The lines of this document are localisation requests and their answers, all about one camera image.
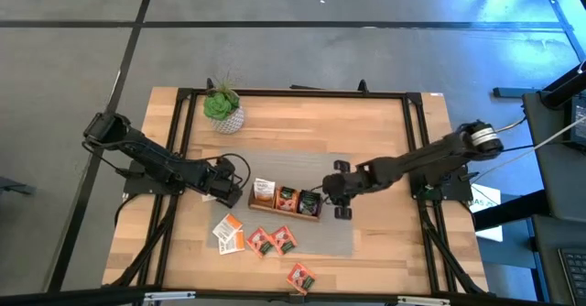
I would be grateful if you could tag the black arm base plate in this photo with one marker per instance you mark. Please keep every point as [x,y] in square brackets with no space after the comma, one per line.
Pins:
[137,188]
[458,190]

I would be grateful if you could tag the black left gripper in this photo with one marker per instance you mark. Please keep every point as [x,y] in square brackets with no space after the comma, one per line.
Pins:
[215,180]

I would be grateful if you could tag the black desk leg bar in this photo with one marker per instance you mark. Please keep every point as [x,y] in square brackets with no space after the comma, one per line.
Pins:
[508,212]

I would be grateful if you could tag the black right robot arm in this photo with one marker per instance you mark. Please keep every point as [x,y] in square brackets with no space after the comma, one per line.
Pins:
[426,159]

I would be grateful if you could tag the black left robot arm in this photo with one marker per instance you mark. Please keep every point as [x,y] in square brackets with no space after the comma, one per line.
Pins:
[151,157]

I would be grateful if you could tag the dark grey desk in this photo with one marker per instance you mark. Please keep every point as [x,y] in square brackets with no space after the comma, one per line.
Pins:
[563,182]

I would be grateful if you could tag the dark blackcurrant tea packet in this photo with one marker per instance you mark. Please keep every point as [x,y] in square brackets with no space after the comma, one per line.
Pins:
[310,203]

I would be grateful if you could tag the teal chair foot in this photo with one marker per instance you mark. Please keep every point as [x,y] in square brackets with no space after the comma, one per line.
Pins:
[11,187]

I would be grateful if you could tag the white paper sign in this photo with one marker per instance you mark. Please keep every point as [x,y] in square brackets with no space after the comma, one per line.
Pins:
[485,203]

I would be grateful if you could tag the wooden three-compartment tray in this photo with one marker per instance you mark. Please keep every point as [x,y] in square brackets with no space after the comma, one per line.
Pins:
[274,210]

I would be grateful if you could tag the orange peach tea packet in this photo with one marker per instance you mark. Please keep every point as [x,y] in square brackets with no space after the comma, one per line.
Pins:
[300,278]
[260,242]
[284,240]
[287,199]

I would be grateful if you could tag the black pole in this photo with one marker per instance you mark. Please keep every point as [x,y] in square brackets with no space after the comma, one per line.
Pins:
[565,88]

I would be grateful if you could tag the grey woven placemat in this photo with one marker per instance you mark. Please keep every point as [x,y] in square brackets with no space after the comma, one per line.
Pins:
[293,164]

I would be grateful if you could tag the black keyboard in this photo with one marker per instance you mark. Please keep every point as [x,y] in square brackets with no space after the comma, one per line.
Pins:
[574,274]

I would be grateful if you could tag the teal metal bar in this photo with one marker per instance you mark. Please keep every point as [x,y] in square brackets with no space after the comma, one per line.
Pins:
[508,92]

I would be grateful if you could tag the black beam with silver brackets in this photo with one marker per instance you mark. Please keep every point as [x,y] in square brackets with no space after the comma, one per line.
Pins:
[91,294]

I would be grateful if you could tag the green succulent in white pot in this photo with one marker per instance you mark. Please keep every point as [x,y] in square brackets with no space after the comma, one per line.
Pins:
[219,106]

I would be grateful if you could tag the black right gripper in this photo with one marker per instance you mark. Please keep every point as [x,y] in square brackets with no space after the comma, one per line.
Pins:
[341,187]

